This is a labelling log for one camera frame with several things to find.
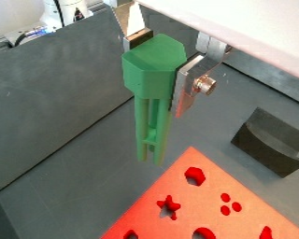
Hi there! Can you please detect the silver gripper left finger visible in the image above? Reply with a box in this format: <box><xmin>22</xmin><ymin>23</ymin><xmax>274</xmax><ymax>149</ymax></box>
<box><xmin>113</xmin><ymin>2</ymin><xmax>153</xmax><ymax>51</ymax></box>

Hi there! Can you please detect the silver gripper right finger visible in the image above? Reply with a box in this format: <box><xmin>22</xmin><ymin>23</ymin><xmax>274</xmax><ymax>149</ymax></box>
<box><xmin>171</xmin><ymin>32</ymin><xmax>232</xmax><ymax>118</ymax></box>

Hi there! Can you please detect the green three prong peg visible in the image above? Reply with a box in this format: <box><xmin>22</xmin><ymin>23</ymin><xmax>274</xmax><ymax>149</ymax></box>
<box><xmin>121</xmin><ymin>34</ymin><xmax>187</xmax><ymax>165</ymax></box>

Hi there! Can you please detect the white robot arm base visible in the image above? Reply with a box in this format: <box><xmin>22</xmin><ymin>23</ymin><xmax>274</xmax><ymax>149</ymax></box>
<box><xmin>5</xmin><ymin>0</ymin><xmax>93</xmax><ymax>47</ymax></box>

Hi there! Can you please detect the black curved cradle holder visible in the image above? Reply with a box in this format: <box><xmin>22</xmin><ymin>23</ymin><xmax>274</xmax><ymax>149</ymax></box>
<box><xmin>231</xmin><ymin>107</ymin><xmax>299</xmax><ymax>177</ymax></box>

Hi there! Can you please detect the red shape sorter block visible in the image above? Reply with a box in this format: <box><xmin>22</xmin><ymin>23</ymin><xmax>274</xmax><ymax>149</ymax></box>
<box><xmin>101</xmin><ymin>148</ymin><xmax>299</xmax><ymax>239</ymax></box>

